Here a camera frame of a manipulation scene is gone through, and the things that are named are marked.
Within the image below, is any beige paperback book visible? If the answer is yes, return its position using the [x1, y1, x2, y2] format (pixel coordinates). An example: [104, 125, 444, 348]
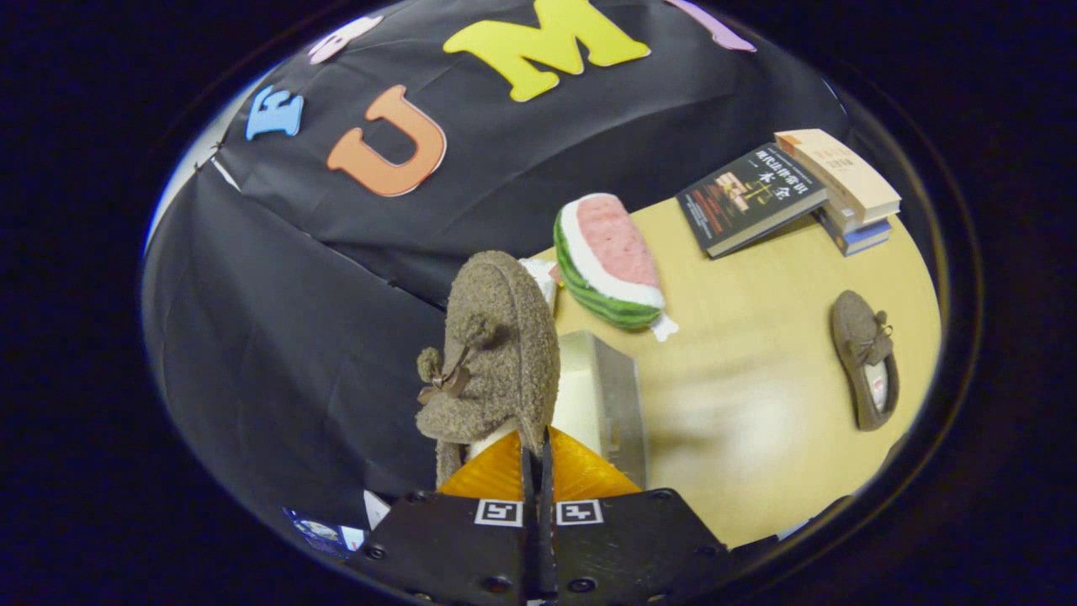
[774, 129, 902, 225]

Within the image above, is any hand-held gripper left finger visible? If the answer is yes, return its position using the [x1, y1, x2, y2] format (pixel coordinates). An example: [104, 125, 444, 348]
[345, 425, 539, 606]

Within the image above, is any brown fuzzy shoe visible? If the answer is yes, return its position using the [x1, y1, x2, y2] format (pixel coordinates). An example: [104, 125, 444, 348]
[830, 290, 899, 432]
[415, 250, 562, 489]

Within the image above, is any black paperback book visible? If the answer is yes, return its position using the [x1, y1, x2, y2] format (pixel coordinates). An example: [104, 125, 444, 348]
[676, 143, 828, 258]

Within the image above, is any grey fabric storage box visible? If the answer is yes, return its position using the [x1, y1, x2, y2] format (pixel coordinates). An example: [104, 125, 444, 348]
[551, 331, 649, 489]

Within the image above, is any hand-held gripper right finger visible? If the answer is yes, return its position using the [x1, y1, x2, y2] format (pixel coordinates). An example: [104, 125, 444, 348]
[543, 425, 733, 606]

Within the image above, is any blue paperback book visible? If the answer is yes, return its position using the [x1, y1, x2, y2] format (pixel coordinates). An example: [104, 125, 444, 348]
[814, 206, 893, 256]

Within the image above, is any watermelon slice plush toy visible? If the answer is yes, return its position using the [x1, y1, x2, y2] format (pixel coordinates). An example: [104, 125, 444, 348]
[553, 193, 679, 342]

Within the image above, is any white plush toy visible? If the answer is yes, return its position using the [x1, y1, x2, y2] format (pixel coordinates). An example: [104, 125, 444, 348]
[520, 257, 561, 309]

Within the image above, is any black backdrop cloth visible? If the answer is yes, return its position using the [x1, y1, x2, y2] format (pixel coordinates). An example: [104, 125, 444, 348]
[143, 0, 851, 531]

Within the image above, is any white blue printed sheet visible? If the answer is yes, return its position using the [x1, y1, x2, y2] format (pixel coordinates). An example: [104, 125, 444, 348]
[284, 491, 390, 558]

